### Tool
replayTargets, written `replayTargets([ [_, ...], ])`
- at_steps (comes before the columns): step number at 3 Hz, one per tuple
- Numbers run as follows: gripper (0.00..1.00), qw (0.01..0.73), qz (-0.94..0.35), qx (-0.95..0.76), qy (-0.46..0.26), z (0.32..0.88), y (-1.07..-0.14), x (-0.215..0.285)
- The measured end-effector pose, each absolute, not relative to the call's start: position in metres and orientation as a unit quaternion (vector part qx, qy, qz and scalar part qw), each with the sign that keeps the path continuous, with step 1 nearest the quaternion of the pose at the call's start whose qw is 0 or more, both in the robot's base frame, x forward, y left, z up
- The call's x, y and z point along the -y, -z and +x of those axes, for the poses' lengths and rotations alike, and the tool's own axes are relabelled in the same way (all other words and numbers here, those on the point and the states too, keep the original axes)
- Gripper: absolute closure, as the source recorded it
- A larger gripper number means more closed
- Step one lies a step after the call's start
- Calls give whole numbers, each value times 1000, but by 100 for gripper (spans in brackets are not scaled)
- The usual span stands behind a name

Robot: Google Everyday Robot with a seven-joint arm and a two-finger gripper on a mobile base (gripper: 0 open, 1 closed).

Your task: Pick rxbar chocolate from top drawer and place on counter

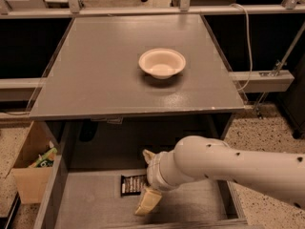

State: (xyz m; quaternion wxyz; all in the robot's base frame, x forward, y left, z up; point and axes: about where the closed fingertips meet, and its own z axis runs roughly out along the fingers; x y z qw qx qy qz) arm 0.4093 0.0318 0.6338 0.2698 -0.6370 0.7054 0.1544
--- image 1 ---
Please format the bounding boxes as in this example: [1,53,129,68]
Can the open grey top drawer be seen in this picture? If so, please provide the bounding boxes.
[34,117,263,229]

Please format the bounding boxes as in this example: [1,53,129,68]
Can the black rxbar chocolate wrapper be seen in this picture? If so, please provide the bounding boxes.
[121,175,147,197]

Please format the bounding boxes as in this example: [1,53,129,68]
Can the metal frame rail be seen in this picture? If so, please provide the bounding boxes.
[0,4,305,19]

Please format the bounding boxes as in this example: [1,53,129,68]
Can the white paper bowl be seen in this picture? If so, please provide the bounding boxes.
[138,48,186,79]

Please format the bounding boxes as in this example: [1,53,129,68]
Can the green snack bag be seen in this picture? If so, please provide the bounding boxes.
[30,147,57,168]

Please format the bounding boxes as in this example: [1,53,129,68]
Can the white cable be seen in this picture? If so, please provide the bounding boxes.
[229,3,254,93]

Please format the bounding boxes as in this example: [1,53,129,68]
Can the grey counter cabinet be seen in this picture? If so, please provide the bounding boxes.
[30,15,244,170]

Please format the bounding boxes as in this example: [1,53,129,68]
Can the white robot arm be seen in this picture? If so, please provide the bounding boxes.
[135,135,305,216]

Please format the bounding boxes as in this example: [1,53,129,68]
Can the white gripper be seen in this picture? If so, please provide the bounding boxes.
[134,149,178,216]

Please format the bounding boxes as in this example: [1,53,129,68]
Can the brown cardboard box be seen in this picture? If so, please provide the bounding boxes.
[11,122,58,204]

